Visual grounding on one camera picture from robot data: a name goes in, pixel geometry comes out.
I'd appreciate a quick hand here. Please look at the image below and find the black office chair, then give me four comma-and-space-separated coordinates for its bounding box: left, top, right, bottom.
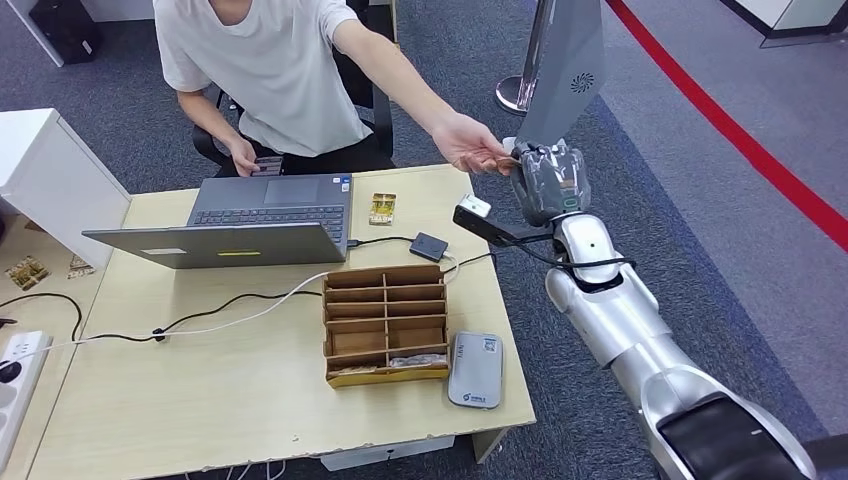
192, 0, 397, 170

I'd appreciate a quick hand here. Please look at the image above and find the grey laptop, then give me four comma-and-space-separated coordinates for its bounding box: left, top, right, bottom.
82, 173, 354, 270

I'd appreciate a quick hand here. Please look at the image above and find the white platform with black edge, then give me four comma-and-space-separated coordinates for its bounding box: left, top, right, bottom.
718, 0, 848, 49

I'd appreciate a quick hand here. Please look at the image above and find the long white cable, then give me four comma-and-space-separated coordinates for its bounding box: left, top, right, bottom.
19, 251, 462, 359

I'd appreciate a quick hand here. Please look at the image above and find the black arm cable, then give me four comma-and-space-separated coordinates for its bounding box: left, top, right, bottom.
511, 241, 637, 293

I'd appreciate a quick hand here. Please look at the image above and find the person's left hand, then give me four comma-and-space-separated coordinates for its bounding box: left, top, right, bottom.
430, 112, 521, 177

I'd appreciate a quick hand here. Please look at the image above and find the person's right hand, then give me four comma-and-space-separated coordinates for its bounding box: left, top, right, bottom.
227, 135, 263, 178

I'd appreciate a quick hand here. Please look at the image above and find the person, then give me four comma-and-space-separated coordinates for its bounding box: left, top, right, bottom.
152, 0, 521, 179

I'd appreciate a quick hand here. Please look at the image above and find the grey kiosk stand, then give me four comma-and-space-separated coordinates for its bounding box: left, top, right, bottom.
501, 0, 607, 157

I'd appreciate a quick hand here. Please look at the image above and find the white power strip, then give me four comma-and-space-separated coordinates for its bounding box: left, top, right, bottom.
0, 330, 54, 465

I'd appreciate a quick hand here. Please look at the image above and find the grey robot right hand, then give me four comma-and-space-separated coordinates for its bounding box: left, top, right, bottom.
508, 139, 592, 229

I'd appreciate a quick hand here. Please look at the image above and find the long black cable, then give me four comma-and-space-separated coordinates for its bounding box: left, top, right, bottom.
0, 252, 498, 344

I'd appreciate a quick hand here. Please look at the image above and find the white under-desk drawer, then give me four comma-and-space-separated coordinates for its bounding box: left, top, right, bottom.
319, 435, 457, 473

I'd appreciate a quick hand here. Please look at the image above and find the wooden card organizer box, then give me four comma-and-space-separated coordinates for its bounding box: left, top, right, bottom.
321, 264, 452, 390

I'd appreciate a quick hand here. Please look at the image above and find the white cabinet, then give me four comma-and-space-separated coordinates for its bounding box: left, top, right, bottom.
0, 107, 132, 270

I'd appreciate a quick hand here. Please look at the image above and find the plastic-wrapped card stack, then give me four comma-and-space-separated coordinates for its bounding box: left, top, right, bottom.
388, 353, 449, 370

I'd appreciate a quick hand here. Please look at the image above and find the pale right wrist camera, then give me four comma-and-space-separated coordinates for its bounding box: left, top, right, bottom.
452, 193, 531, 250

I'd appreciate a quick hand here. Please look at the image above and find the small black adapter box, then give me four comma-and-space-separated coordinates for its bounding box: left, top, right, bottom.
408, 231, 450, 263

